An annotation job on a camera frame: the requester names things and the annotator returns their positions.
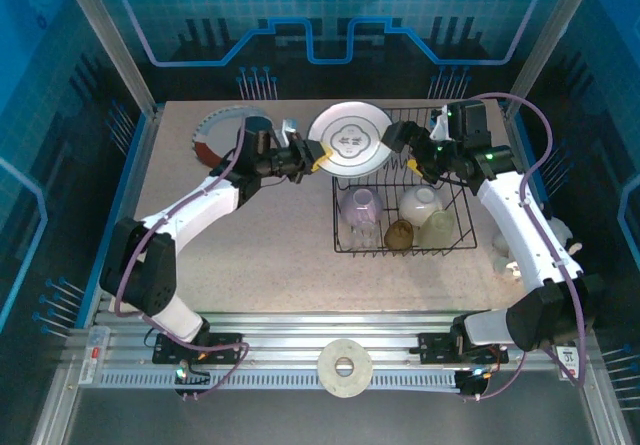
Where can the white red label sticker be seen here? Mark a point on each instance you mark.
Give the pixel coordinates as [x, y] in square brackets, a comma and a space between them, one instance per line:
[94, 355]

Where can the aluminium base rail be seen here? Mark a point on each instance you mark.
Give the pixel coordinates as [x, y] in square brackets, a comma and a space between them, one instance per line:
[300, 325]

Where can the white embossed bowl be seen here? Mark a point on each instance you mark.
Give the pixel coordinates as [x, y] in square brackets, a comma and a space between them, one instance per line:
[417, 207]

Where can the plate with striped red rim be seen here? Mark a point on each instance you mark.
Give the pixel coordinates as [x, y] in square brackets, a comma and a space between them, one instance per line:
[205, 152]

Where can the frosted green cup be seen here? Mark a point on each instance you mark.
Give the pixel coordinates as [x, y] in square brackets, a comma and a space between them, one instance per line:
[436, 230]

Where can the white plate with grey emblem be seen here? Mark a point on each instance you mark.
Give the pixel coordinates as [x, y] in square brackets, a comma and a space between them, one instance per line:
[350, 140]

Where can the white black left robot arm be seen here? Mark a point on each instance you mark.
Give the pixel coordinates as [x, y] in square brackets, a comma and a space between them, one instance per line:
[200, 205]

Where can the white number tag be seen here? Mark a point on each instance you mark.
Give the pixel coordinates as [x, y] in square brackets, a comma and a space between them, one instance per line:
[569, 360]

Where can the clear drinking glass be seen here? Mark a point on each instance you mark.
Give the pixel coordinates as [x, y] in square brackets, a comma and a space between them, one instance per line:
[362, 239]

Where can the aluminium frame post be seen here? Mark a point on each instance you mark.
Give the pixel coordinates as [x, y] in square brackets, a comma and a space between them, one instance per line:
[112, 40]
[547, 40]

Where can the grey tape roll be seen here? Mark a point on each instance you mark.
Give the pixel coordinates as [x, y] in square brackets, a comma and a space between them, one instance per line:
[330, 370]

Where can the pale purple bowl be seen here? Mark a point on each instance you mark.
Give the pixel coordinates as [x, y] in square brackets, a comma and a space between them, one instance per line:
[360, 210]

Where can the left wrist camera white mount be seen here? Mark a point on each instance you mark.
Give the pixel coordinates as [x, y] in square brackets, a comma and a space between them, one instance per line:
[288, 127]

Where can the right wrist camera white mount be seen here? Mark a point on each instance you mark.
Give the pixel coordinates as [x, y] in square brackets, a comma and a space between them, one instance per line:
[440, 125]

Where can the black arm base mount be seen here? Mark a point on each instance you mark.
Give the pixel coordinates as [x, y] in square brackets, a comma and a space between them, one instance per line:
[225, 347]
[437, 347]

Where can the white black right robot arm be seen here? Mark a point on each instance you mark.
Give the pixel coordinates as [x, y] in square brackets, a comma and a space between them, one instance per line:
[520, 230]

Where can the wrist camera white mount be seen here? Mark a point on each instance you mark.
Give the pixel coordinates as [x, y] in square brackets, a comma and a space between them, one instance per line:
[440, 125]
[288, 127]

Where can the amber glass cup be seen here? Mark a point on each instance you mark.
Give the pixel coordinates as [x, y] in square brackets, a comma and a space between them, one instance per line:
[399, 236]

